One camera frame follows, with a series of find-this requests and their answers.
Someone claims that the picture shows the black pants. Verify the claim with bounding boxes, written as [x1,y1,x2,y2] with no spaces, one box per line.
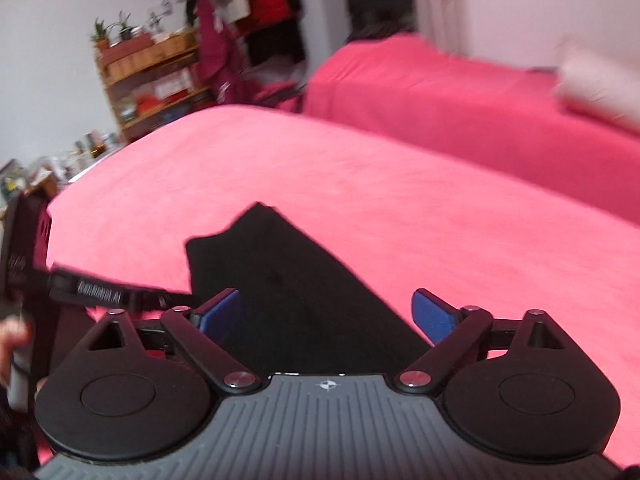
[185,202,433,376]

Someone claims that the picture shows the wooden shelf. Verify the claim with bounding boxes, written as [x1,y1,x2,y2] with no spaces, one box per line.
[94,30,217,143]

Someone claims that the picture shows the person's left hand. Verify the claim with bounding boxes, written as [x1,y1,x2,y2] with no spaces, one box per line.
[0,317,28,386]

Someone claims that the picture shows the cluttered small items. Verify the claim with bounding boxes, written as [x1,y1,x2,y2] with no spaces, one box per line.
[0,130,126,198]

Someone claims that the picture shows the maroon hanging garment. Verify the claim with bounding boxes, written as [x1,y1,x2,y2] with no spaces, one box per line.
[192,0,253,107]

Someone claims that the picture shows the pink blanket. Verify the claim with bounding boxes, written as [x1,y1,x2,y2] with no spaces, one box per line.
[45,105,640,471]

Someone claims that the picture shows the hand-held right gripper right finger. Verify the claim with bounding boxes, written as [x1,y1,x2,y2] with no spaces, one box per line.
[392,287,568,396]

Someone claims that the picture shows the red-covered bed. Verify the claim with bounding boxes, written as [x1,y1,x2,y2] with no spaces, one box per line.
[302,32,640,223]

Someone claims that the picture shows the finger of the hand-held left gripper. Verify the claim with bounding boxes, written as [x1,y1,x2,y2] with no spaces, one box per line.
[47,265,196,311]

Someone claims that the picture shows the black hanging garment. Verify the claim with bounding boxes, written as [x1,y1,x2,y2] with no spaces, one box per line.
[247,15,307,68]

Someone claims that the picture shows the pale curtain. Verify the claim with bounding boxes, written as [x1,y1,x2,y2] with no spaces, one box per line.
[412,0,466,56]

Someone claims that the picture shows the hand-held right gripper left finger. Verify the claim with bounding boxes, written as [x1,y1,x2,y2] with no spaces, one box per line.
[85,287,263,396]

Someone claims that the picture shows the pale pink pillow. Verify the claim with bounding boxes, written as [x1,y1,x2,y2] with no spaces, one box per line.
[552,35,640,133]

